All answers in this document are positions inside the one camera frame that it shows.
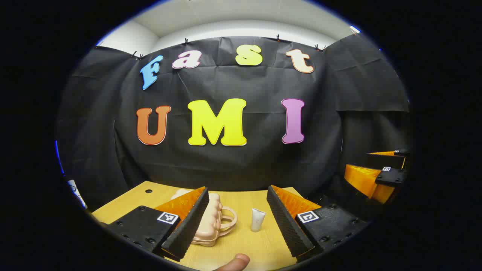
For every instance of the white skin care tube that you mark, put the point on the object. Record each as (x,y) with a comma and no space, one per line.
(257,220)

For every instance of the pink suitcase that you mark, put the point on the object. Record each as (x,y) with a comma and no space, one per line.
(211,226)

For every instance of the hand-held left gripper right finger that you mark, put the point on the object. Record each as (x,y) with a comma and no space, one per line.
(282,222)

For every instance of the black backdrop cloth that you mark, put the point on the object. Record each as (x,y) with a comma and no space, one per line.
(244,162)

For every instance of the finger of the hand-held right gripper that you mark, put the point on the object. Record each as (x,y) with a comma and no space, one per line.
(389,177)
(384,160)

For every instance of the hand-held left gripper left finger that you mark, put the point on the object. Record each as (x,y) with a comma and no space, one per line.
(192,226)

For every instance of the white panel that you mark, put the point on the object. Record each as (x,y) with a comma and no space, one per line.
(77,194)

